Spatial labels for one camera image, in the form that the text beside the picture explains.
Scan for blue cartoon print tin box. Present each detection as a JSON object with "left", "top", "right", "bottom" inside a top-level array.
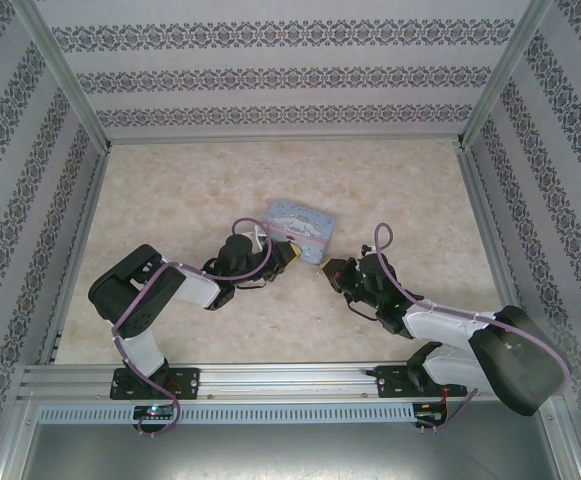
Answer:
[{"left": 261, "top": 199, "right": 340, "bottom": 266}]

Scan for small controller circuit board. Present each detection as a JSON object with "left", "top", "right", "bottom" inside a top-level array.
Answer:
[
  {"left": 133, "top": 404, "right": 177, "bottom": 420},
  {"left": 413, "top": 405, "right": 449, "bottom": 425}
]

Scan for grey metal shelf panel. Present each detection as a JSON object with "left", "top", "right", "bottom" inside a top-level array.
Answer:
[{"left": 17, "top": 399, "right": 579, "bottom": 480}]

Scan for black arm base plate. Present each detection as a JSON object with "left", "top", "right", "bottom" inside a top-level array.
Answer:
[
  {"left": 373, "top": 363, "right": 466, "bottom": 400},
  {"left": 111, "top": 366, "right": 202, "bottom": 402}
]

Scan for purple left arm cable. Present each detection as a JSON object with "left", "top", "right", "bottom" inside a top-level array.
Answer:
[{"left": 111, "top": 217, "right": 277, "bottom": 437}]

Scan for aluminium side frame rail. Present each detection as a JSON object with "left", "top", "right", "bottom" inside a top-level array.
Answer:
[
  {"left": 39, "top": 144, "right": 112, "bottom": 367},
  {"left": 457, "top": 143, "right": 526, "bottom": 311}
]

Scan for slotted grey cable duct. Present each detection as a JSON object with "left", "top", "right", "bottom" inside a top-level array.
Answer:
[{"left": 36, "top": 403, "right": 417, "bottom": 424}]

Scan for aluminium frame post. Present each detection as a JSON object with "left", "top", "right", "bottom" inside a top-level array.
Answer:
[
  {"left": 13, "top": 0, "right": 111, "bottom": 150},
  {"left": 457, "top": 0, "right": 556, "bottom": 149}
]

